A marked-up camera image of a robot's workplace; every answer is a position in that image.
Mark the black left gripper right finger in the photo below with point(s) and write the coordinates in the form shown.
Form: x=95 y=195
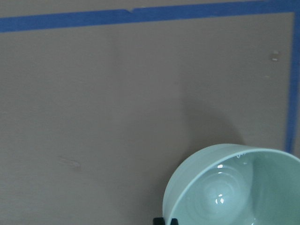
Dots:
x=174 y=221

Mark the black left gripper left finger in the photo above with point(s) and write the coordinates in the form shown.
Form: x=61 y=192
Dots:
x=158 y=221

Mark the pale green ceramic bowl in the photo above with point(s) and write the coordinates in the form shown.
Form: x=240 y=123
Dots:
x=231 y=184

